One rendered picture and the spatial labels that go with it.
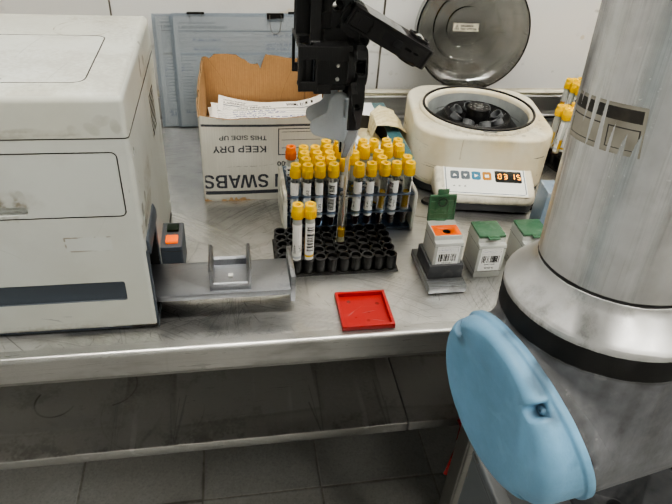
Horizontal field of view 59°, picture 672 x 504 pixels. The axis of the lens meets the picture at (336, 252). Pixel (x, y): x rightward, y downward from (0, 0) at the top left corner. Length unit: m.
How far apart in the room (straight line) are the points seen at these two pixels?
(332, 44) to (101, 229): 0.33
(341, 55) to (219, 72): 0.53
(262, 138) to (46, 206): 0.38
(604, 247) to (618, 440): 0.11
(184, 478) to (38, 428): 0.40
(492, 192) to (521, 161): 0.08
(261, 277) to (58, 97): 0.32
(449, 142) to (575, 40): 0.53
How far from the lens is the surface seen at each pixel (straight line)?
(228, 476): 1.68
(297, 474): 1.68
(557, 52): 1.45
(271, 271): 0.78
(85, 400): 1.55
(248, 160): 0.97
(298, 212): 0.78
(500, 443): 0.38
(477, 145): 1.03
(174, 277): 0.79
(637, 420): 0.36
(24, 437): 1.52
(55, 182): 0.67
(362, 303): 0.80
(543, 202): 0.94
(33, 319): 0.79
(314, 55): 0.70
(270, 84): 1.22
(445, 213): 0.85
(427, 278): 0.84
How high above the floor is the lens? 1.40
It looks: 36 degrees down
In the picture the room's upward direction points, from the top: 4 degrees clockwise
